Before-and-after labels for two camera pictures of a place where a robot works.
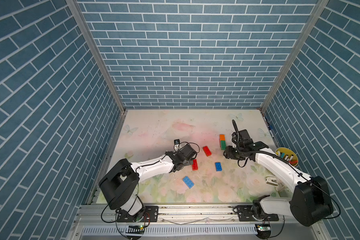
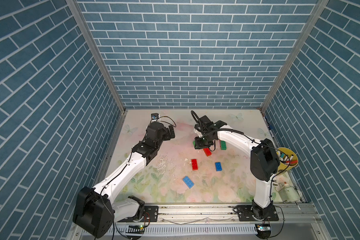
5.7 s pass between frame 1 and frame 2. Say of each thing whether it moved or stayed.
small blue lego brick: stayed
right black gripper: moved
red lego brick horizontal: stayed
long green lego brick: stayed
